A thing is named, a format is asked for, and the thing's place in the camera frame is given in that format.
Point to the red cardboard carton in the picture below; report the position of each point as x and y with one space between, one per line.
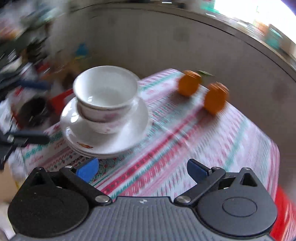
59 100

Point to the kitchen window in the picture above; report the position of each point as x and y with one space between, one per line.
254 14

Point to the orange without leaf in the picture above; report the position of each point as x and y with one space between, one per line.
216 98

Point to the patterned red green tablecloth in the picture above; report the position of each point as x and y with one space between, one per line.
196 139

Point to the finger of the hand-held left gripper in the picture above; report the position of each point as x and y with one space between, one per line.
30 139

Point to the flat red gift box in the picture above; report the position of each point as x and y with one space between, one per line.
283 215

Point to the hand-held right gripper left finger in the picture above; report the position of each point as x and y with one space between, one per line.
87 170

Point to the white plate with fruit print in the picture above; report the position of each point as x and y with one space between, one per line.
76 147
134 129
101 157

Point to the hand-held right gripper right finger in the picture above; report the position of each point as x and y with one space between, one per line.
196 172

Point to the white bowl with pink flowers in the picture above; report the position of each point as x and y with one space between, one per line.
106 88
106 114
104 127

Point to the orange with stem and leaf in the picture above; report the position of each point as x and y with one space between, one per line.
188 84

